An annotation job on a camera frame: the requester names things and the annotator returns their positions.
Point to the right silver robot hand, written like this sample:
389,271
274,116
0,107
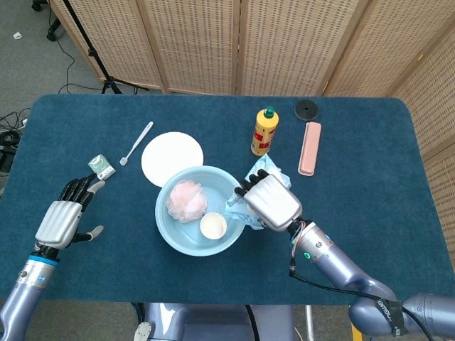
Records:
273,202

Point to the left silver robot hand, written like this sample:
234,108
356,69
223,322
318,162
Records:
58,222

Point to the light blue wet wipes pack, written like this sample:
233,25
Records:
266,165

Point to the white paper cup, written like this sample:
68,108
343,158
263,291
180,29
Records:
213,225

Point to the pink bath loofah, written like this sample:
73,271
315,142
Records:
186,200

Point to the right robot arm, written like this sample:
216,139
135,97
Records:
337,266

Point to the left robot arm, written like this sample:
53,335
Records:
25,291

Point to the light blue plastic basin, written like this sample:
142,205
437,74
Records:
185,243

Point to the pink toothbrush case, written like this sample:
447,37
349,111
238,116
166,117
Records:
310,149

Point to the yellow detergent bottle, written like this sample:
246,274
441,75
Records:
263,136

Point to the small green white pack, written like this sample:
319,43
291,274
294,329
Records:
100,166

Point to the dark blue table cloth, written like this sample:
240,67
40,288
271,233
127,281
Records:
227,277

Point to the black round disc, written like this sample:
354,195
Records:
306,110

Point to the white toothbrush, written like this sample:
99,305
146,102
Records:
136,142

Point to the white round plate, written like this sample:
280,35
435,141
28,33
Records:
170,152

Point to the blue grey robot torso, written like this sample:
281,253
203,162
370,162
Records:
213,323

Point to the black tripod stand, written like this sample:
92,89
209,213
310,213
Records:
93,53

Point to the wicker folding screen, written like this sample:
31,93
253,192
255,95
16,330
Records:
199,42

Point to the black office chair base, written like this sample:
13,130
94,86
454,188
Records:
53,30

